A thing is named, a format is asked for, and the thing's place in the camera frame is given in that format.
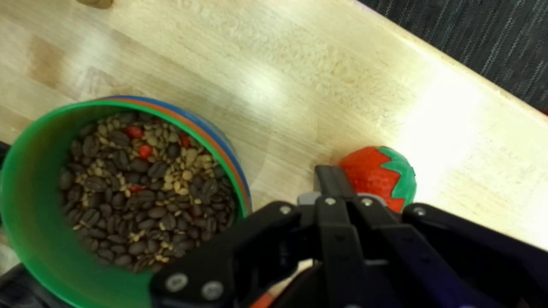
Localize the coffee beans in bowl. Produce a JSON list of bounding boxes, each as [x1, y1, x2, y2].
[[59, 111, 237, 272]]

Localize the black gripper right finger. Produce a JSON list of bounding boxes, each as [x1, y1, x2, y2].
[[403, 204, 548, 308]]

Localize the green blue stacked bowls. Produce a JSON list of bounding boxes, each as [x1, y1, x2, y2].
[[0, 96, 253, 308]]

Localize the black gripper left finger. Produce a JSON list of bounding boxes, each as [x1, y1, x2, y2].
[[150, 202, 304, 308]]

